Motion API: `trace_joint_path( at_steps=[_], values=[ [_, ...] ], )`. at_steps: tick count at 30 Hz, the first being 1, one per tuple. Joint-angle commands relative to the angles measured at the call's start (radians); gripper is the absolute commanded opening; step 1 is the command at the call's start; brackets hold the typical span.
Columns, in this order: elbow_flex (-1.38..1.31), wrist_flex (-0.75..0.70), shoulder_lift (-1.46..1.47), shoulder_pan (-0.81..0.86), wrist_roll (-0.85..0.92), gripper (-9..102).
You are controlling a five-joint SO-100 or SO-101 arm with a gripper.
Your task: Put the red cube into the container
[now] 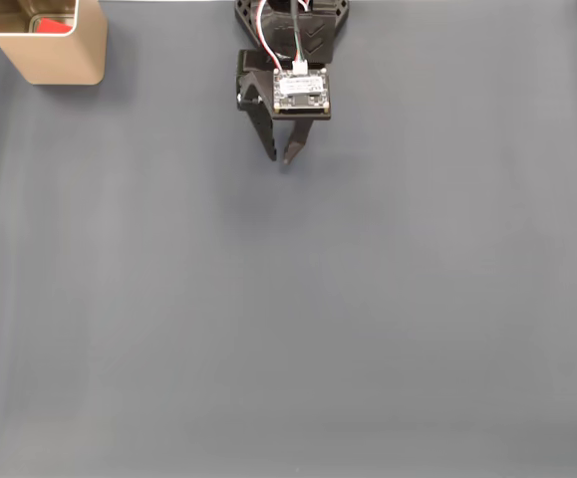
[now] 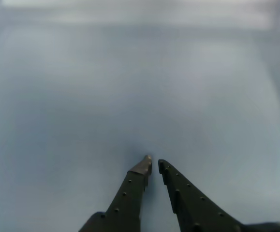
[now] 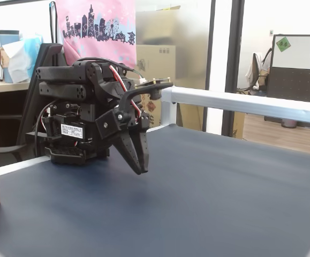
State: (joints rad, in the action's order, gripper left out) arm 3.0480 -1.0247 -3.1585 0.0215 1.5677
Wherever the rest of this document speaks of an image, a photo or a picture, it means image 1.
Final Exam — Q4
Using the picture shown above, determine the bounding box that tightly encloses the red cube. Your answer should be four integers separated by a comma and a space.
34, 17, 70, 36

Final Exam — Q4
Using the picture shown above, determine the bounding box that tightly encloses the red white servo cable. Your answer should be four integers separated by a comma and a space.
254, 0, 285, 72

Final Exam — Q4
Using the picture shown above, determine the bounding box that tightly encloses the camera cable with white plug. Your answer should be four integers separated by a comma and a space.
289, 0, 310, 77

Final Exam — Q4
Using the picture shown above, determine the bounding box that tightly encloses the camera circuit board with mount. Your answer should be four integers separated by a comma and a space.
271, 67, 334, 122

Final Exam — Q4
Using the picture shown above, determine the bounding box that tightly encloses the beige square container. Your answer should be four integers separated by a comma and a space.
0, 0, 109, 86

